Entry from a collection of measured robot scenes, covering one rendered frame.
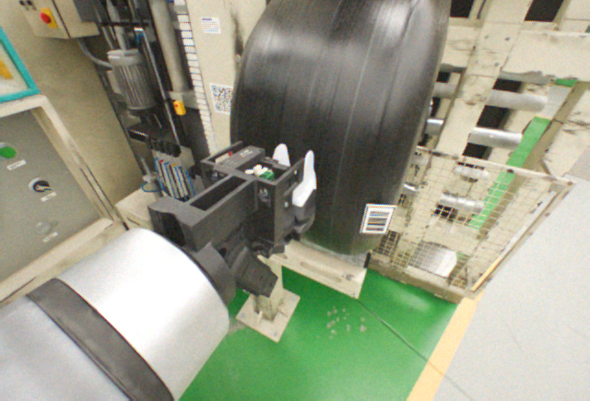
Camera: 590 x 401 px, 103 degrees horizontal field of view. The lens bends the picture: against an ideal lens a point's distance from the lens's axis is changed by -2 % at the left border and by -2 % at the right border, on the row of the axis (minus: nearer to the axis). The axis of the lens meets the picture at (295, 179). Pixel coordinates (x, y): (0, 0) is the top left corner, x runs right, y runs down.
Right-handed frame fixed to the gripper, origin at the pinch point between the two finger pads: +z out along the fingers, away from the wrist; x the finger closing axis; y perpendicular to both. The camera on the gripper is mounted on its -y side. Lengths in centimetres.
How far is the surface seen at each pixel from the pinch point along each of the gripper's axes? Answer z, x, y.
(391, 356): 50, -35, -118
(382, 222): 4.0, -11.1, -6.3
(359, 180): 2.3, -6.8, 0.4
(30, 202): -13, 64, -20
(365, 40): 7.9, -3.2, 16.3
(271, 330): 33, 25, -119
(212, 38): 20.2, 32.6, 14.9
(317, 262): 16.9, 1.1, -35.0
